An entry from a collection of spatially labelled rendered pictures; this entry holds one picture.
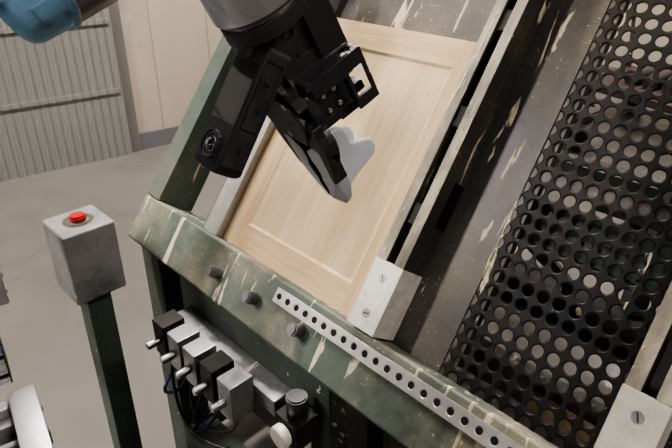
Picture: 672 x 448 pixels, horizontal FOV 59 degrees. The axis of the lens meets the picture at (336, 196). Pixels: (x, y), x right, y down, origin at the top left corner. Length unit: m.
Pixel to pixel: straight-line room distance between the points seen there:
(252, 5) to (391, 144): 0.74
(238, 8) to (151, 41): 3.86
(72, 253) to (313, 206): 0.55
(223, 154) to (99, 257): 1.00
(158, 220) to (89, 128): 2.79
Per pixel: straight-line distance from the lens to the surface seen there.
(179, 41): 4.37
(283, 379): 1.21
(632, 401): 0.87
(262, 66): 0.48
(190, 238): 1.41
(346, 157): 0.55
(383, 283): 1.02
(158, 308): 1.70
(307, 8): 0.50
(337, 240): 1.16
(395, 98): 1.20
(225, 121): 0.49
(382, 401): 1.03
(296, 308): 1.14
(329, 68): 0.50
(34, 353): 2.66
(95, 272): 1.47
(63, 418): 2.35
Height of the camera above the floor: 1.58
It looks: 26 degrees down
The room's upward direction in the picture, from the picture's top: straight up
